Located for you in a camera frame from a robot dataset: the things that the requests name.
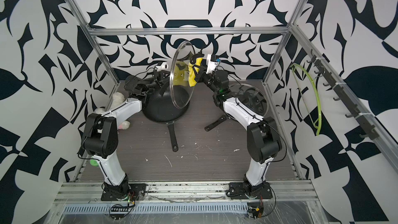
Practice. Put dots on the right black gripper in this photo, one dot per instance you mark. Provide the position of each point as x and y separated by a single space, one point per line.
201 76

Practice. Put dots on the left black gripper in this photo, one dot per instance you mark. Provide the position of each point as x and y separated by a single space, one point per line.
158 80

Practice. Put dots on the yellow cleaning cloth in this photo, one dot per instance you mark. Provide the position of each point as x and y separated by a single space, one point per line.
184 73

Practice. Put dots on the glass pot lid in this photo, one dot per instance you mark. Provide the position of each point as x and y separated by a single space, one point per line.
251 97
180 90

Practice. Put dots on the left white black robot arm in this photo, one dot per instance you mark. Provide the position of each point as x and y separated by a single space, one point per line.
100 137

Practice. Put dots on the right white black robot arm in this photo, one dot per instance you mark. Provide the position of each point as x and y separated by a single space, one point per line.
264 142

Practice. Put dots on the right black frying pan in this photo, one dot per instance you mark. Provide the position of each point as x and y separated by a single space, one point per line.
217 123

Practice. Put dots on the black frying pan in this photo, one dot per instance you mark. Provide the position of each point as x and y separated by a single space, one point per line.
217 123
159 107

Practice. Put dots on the left black frying pan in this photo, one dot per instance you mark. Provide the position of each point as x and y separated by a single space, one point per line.
159 107

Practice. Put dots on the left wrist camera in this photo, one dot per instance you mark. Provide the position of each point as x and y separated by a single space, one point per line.
163 67

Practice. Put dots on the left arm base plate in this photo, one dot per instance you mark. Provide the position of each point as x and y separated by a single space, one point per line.
122 192

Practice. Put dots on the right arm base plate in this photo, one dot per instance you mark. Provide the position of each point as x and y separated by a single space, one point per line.
245 190

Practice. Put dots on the black wall hook rack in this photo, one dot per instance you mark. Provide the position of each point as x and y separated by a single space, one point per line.
344 94

